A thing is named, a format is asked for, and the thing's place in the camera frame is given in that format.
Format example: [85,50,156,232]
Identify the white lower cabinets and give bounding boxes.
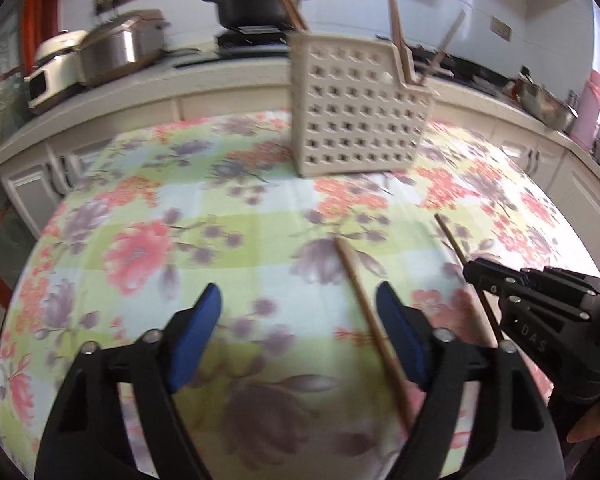
[0,85,600,271]

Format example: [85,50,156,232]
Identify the steel pan on counter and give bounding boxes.
[517,79,578,133]

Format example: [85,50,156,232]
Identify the black glass gas cooktop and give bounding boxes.
[172,30,511,98]

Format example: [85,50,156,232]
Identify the pink plastic container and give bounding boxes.
[572,70,600,151]

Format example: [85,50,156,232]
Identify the red wooden door frame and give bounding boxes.
[0,0,63,311]

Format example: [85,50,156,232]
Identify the white kitchen appliance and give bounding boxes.
[25,30,88,115]

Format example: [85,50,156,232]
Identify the beige perforated utensil basket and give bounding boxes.
[286,30,437,178]

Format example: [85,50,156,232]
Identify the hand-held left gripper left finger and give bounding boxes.
[32,282,223,480]

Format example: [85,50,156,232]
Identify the person's right hand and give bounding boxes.
[567,401,600,444]

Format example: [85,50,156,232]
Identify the gas stove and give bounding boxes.
[214,25,293,52]

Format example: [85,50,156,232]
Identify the floral tablecloth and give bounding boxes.
[0,107,600,480]

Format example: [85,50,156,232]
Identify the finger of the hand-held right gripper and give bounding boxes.
[520,266,600,295]
[462,258,593,323]

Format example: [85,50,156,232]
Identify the black cooking pot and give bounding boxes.
[201,0,315,28]

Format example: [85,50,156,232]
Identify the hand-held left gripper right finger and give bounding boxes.
[376,281,566,480]

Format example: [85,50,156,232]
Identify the silver rice cooker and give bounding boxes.
[75,9,168,86]

